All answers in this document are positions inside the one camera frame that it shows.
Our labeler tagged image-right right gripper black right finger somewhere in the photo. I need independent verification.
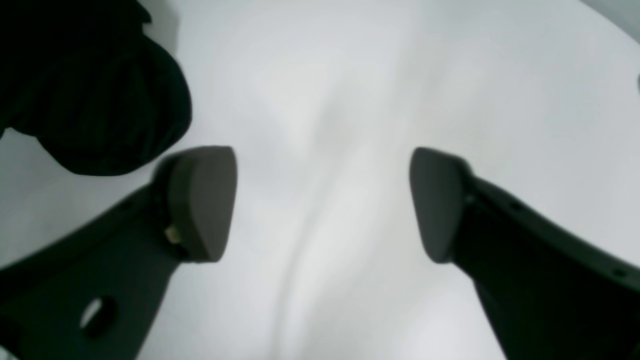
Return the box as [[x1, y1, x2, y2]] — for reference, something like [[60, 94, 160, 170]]
[[409, 147, 640, 360]]

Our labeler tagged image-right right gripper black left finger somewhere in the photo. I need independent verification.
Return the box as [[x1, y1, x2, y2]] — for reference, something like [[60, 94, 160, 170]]
[[0, 146, 238, 360]]

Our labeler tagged black t-shirt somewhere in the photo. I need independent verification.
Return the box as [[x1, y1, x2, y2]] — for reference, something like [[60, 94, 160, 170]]
[[0, 0, 192, 177]]

